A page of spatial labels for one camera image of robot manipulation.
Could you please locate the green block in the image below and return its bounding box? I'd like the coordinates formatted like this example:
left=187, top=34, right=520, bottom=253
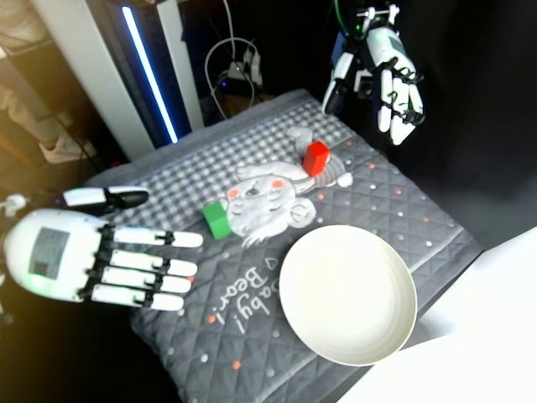
left=201, top=200, right=232, bottom=241

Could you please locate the red block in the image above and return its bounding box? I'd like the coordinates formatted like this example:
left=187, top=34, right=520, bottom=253
left=302, top=140, right=331, bottom=178

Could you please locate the cream round plate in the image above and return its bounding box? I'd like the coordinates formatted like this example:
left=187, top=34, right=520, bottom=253
left=278, top=223, right=419, bottom=368

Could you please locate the white power strip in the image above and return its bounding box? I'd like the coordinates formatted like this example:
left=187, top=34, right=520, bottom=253
left=216, top=44, right=264, bottom=87

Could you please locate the grey quilt with bear print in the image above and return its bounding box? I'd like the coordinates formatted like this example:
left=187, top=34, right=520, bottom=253
left=82, top=87, right=487, bottom=403

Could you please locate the white column with blue light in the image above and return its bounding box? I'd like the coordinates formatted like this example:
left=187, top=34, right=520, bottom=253
left=31, top=0, right=206, bottom=161

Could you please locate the person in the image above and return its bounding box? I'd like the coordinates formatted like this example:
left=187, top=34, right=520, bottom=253
left=0, top=79, right=87, bottom=165

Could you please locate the white looped cable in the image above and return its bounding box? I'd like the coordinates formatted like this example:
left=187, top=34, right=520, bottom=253
left=204, top=0, right=258, bottom=122

